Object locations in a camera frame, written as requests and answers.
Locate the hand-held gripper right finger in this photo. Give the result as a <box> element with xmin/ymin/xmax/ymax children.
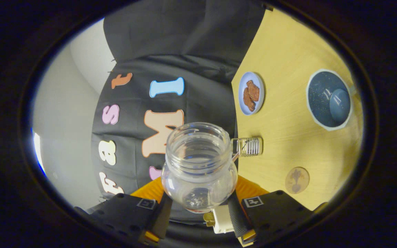
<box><xmin>228</xmin><ymin>176</ymin><xmax>314</xmax><ymax>247</ymax></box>

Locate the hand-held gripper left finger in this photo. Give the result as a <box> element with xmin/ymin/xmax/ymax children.
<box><xmin>74</xmin><ymin>177</ymin><xmax>173</xmax><ymax>246</ymax></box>

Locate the round brown coaster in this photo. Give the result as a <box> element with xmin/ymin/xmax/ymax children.
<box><xmin>285</xmin><ymin>167</ymin><xmax>310</xmax><ymax>194</ymax></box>

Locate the clear glass bottle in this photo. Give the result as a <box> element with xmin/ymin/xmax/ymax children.
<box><xmin>161</xmin><ymin>122</ymin><xmax>238</xmax><ymax>214</ymax></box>

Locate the dark blue cup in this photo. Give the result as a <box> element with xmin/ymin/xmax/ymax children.
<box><xmin>306</xmin><ymin>69</ymin><xmax>355</xmax><ymax>131</ymax></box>

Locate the white toaster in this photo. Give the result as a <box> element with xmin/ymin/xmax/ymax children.
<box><xmin>204</xmin><ymin>205</ymin><xmax>235</xmax><ymax>235</ymax></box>

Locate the light wooden table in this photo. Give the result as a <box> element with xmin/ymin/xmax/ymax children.
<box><xmin>231</xmin><ymin>7</ymin><xmax>364</xmax><ymax>211</ymax></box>

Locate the brown cookie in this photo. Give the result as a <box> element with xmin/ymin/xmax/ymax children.
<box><xmin>243</xmin><ymin>87</ymin><xmax>256</xmax><ymax>112</ymax></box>
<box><xmin>246</xmin><ymin>80</ymin><xmax>260</xmax><ymax>102</ymax></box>

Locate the light blue plate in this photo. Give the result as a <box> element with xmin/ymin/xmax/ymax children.
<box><xmin>238</xmin><ymin>72</ymin><xmax>265</xmax><ymax>115</ymax></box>

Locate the black backdrop cloth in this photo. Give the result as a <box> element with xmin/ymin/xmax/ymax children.
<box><xmin>91</xmin><ymin>0</ymin><xmax>275</xmax><ymax>243</ymax></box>

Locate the small wire mesh holder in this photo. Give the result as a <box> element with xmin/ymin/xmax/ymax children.
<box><xmin>231</xmin><ymin>137</ymin><xmax>263</xmax><ymax>157</ymax></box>

